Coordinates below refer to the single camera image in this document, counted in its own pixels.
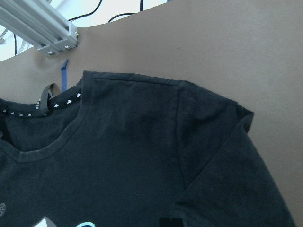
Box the black printed t-shirt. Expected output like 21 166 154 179
0 71 295 227

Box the crossing blue tape line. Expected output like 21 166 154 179
61 59 69 92

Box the aluminium frame post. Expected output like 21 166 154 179
0 0 78 56

